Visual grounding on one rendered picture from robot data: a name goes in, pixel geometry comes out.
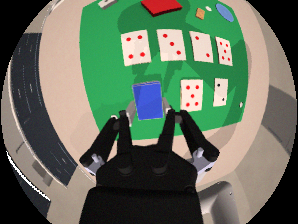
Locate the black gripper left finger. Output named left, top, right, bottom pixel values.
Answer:
left=79, top=101, right=136, bottom=176

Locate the white playing card with red pips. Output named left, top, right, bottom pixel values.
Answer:
left=157, top=29, right=186, bottom=61
left=215, top=36, right=232, bottom=66
left=181, top=80, right=203, bottom=111
left=121, top=30, right=151, bottom=66
left=190, top=31, right=213, bottom=63

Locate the green cloth mat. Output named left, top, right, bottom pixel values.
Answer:
left=79, top=0, right=248, bottom=132

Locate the white playing card with black pips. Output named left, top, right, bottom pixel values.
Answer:
left=213, top=78, right=228, bottom=107

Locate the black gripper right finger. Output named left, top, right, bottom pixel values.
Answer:
left=150, top=97, right=220, bottom=175

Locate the blue round disc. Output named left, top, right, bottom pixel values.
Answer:
left=216, top=4, right=234, bottom=22

